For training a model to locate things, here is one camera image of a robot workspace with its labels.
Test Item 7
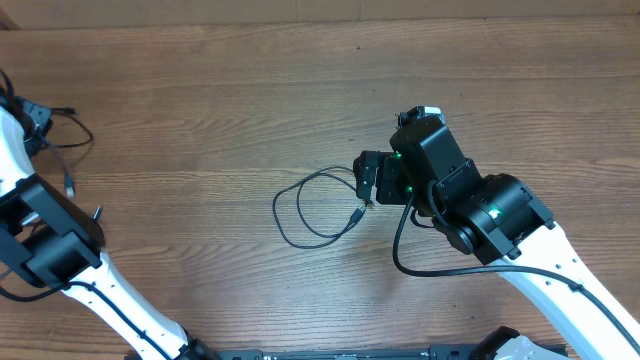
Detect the thick black USB cable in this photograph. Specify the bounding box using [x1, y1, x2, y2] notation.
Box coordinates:
[272, 166, 369, 250]

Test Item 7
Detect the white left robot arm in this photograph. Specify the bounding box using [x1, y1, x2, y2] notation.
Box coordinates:
[1, 95, 218, 359]

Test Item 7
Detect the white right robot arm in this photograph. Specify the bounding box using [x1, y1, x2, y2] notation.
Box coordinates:
[353, 106, 639, 359]

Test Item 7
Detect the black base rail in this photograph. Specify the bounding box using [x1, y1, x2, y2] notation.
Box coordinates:
[124, 327, 569, 360]

